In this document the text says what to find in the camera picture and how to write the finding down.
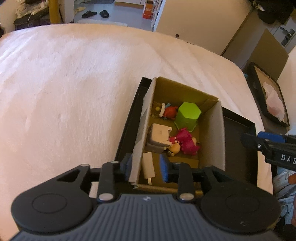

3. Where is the pink monster figurine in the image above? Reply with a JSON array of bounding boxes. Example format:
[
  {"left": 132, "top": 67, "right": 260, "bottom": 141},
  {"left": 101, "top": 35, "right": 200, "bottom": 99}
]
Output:
[{"left": 169, "top": 128, "right": 200, "bottom": 156}]

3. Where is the white wall charger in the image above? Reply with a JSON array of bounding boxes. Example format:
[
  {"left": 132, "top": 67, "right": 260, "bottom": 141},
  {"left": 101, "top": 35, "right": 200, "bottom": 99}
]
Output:
[{"left": 142, "top": 152, "right": 155, "bottom": 186}]

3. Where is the brown cardboard box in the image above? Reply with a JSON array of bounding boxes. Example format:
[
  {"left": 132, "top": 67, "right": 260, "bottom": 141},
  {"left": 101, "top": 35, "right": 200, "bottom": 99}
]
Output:
[{"left": 129, "top": 77, "right": 225, "bottom": 187}]

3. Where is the green plastic hexagonal cup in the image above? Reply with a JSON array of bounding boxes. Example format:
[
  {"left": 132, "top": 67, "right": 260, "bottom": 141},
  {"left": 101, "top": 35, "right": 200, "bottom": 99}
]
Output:
[{"left": 174, "top": 102, "right": 202, "bottom": 132}]

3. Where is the blue smurf beer mug figurine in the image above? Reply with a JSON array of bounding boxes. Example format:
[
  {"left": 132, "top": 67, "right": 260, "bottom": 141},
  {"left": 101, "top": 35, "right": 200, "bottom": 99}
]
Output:
[{"left": 151, "top": 101, "right": 179, "bottom": 121}]

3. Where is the white crumpled tissue paper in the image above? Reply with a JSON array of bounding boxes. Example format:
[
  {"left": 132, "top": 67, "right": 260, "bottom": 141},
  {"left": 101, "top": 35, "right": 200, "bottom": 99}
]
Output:
[{"left": 262, "top": 82, "right": 285, "bottom": 121}]

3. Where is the black shallow tray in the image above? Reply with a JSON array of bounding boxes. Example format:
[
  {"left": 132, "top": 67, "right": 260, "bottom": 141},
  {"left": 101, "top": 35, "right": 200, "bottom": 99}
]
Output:
[{"left": 115, "top": 78, "right": 258, "bottom": 184}]

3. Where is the black tray with tissue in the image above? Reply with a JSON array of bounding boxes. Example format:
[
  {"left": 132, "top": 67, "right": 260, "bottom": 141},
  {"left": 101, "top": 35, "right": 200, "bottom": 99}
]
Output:
[{"left": 246, "top": 62, "right": 290, "bottom": 128}]

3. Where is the black slipper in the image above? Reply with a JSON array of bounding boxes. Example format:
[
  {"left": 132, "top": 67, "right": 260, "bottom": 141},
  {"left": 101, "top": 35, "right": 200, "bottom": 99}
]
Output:
[
  {"left": 99, "top": 10, "right": 109, "bottom": 18},
  {"left": 82, "top": 11, "right": 97, "bottom": 19}
]

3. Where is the orange cardboard box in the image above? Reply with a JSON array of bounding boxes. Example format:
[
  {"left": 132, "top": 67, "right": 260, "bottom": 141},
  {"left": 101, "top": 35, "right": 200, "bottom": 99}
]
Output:
[{"left": 142, "top": 1, "right": 154, "bottom": 19}]

